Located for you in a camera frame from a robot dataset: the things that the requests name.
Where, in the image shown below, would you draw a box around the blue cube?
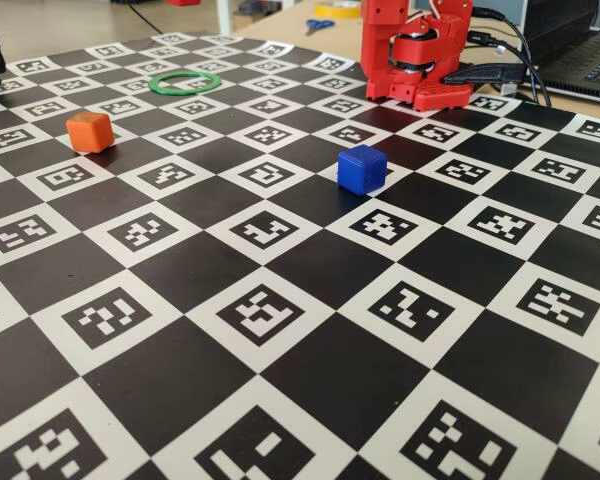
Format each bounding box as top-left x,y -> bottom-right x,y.
336,144 -> 389,195

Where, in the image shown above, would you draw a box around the orange cube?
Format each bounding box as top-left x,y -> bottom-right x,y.
65,112 -> 116,155

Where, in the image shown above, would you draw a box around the red robot base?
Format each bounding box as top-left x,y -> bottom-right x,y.
364,69 -> 474,112

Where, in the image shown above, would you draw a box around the black white marker checkerboard mat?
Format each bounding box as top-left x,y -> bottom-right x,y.
0,29 -> 600,480

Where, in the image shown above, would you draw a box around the yellow tape roll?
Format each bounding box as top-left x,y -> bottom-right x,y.
313,0 -> 361,20

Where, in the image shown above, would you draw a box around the dark background object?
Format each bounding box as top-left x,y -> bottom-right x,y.
235,0 -> 284,16

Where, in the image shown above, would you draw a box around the black laptop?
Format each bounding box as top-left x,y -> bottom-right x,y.
522,0 -> 600,104

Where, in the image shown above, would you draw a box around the green ring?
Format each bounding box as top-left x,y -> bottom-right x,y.
148,70 -> 222,96

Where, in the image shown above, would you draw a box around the blue handled scissors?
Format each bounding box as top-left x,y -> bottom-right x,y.
304,18 -> 336,37

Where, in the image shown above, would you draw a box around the white post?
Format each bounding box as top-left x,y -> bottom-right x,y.
215,0 -> 233,35

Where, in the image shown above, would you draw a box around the black flat cable connector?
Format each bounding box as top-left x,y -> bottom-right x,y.
442,63 -> 525,85

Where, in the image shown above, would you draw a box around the black usb cable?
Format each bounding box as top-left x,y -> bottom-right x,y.
467,30 -> 544,104
472,7 -> 554,108

